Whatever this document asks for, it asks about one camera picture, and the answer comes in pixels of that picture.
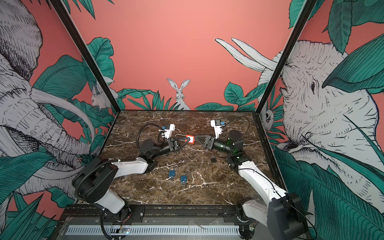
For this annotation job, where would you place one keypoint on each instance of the right black frame post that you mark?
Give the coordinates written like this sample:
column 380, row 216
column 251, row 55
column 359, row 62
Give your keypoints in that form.
column 295, row 34

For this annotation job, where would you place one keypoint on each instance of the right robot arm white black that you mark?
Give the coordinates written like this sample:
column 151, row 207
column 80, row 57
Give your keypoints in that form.
column 282, row 213

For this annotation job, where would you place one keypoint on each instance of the blue padlock left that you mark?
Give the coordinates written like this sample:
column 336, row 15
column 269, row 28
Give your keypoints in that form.
column 172, row 174

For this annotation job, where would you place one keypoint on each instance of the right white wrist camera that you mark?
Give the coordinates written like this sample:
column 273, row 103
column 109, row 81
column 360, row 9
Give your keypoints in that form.
column 218, row 127

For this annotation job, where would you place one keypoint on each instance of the black frame post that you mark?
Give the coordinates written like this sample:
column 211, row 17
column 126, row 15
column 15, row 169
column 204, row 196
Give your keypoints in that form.
column 295, row 34
column 67, row 21

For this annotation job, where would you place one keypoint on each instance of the white slotted cable duct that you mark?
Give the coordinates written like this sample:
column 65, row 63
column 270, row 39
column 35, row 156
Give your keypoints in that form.
column 153, row 230

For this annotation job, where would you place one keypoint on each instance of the blue padlock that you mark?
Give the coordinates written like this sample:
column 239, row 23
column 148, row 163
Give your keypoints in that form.
column 184, row 179
column 172, row 174

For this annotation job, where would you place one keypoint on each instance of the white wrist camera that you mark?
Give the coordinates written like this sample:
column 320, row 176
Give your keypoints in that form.
column 218, row 127
column 167, row 130

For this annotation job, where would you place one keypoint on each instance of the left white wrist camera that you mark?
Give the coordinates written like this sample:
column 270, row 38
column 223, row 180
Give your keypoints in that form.
column 167, row 130

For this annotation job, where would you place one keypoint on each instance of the black padlock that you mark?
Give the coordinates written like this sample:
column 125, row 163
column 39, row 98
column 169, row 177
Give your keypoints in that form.
column 213, row 159

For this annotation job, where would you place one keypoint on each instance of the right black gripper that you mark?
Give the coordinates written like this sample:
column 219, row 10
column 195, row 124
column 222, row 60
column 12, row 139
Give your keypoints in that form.
column 210, row 145

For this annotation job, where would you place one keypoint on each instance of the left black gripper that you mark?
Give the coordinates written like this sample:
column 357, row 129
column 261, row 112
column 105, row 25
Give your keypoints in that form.
column 173, row 145

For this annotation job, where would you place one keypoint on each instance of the blue padlock middle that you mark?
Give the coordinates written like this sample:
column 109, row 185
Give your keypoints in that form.
column 184, row 179

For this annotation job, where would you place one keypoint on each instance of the left black frame post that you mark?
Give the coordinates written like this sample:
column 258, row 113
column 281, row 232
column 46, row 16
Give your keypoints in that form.
column 67, row 21

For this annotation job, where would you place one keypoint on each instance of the black front mounting rail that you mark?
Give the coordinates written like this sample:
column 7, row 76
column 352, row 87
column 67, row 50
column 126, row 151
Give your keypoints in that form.
column 230, row 213

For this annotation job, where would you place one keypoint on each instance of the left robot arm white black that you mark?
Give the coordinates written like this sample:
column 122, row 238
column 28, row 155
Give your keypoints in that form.
column 92, row 184

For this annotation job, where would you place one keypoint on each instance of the red padlock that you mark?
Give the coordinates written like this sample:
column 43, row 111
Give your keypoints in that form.
column 187, row 138

